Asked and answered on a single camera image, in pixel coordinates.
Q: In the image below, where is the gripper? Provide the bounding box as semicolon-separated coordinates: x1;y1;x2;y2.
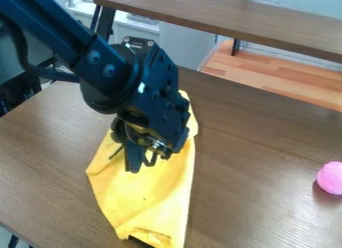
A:
109;35;193;174

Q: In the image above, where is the yellow cloth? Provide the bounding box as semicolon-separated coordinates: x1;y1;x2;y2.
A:
84;89;201;248

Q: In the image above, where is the wooden desk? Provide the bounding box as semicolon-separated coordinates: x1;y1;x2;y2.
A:
90;0;342;65

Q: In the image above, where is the pink ball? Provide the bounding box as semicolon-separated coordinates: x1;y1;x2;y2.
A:
315;160;342;196

